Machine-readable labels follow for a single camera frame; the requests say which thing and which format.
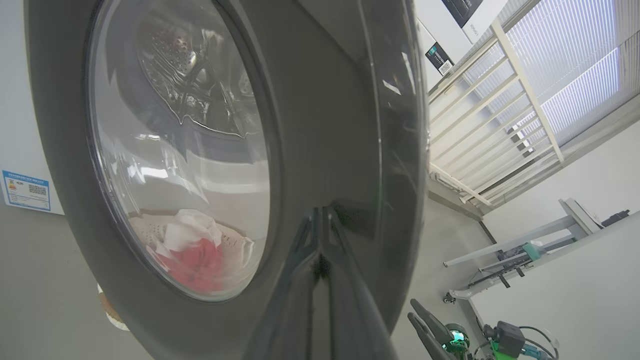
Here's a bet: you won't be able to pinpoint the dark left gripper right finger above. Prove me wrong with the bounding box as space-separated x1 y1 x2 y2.
320 206 398 360

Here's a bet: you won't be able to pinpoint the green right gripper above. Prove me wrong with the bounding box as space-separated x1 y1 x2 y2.
406 298 506 360

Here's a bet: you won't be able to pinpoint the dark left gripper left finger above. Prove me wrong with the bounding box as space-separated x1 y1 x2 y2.
244 207 322 360

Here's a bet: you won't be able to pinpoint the red garment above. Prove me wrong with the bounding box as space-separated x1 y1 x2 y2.
155 237 226 293

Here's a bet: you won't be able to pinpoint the white garment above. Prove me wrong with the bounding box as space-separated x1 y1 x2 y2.
155 209 223 253

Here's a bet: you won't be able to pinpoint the black glass washing machine door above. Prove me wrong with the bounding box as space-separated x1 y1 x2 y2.
22 0 431 360

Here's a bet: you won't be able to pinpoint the cream perforated laundry basket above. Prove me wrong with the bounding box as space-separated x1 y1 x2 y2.
97 209 256 332

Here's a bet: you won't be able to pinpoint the steel washing drum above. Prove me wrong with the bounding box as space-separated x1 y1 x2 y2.
137 20 261 138

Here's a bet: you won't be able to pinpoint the white washing machine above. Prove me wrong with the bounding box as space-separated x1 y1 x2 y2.
0 0 508 217

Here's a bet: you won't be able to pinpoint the small black device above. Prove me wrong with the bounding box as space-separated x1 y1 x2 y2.
601 210 631 227

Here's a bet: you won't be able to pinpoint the white slatted railing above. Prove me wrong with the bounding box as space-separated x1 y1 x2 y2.
429 20 566 208

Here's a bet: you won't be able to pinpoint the black QR code sticker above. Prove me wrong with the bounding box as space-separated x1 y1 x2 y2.
425 42 455 76

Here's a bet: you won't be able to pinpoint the blue energy label sticker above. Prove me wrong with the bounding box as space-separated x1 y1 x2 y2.
1 170 52 212

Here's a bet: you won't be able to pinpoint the white window blinds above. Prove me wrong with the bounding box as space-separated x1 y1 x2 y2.
450 0 640 201

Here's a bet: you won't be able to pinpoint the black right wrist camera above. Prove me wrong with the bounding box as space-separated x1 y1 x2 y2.
482 321 526 358

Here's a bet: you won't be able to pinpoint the teal camera cable plug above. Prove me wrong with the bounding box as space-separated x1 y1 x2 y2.
520 344 551 360

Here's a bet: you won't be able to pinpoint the grey metal stand frame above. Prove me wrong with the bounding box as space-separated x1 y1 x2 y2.
442 197 603 304

